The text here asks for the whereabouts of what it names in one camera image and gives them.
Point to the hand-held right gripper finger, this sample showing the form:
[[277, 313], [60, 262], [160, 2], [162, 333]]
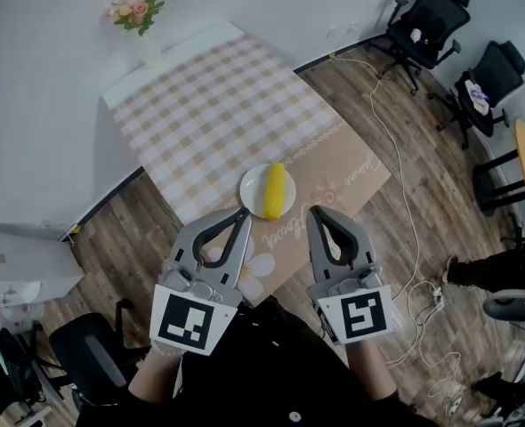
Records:
[[318, 256], [364, 245]]

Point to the white vase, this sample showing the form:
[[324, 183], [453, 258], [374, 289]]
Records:
[[152, 53]]

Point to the yellow corn cob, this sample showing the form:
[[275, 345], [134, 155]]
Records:
[[274, 191]]

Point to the checked beige tablecloth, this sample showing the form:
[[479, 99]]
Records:
[[227, 118]]

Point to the person's left forearm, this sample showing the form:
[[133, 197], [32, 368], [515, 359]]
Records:
[[153, 378]]

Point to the clear bags with red tags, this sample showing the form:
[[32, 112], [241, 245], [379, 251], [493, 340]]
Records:
[[13, 316]]

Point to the pink flower bouquet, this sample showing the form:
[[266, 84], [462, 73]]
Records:
[[135, 11]]

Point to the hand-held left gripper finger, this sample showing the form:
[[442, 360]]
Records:
[[187, 238], [242, 252]]

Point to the black office chair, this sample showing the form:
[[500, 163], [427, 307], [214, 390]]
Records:
[[93, 354], [9, 372], [498, 69], [431, 20]]

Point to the white power strip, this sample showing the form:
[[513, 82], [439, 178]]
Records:
[[454, 406], [437, 300]]

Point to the person's right forearm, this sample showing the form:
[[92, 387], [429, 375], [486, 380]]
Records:
[[371, 372]]

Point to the white purple cloth bundle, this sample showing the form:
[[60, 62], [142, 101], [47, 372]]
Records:
[[478, 96]]

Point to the small white object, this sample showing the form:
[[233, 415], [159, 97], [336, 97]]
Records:
[[416, 35]]

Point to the grey backpack rig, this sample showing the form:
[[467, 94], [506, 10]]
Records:
[[509, 308]]

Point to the table with checkered cloth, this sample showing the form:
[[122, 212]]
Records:
[[200, 46]]

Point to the person's black clothing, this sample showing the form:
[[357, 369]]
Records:
[[267, 372]]

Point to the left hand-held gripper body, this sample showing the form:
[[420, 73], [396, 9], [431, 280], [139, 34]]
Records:
[[187, 318]]

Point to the white round plate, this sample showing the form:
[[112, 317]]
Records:
[[252, 189]]

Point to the white cabinet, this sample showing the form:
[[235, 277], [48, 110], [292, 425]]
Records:
[[26, 260]]

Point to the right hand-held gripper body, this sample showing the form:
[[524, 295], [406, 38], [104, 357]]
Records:
[[365, 316]]

